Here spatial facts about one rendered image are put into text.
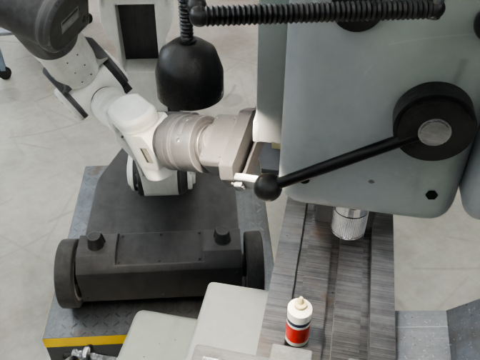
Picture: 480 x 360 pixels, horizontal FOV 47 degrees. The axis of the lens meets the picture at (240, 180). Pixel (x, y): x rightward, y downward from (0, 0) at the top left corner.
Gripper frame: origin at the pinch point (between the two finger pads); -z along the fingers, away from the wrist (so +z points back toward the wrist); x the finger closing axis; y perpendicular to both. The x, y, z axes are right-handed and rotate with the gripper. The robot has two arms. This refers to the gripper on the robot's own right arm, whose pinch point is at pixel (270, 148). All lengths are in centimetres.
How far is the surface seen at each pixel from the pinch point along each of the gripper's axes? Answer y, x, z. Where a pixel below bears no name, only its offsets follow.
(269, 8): -35.4, -8.3, -20.1
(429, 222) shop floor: 177, 62, 25
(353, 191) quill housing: -8.6, -8.9, -17.5
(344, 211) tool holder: 2.8, -6.7, -12.1
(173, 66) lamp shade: -25.3, -5.0, -2.9
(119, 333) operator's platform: 64, -28, 70
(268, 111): -12.6, -1.8, -6.6
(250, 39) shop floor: 195, 189, 178
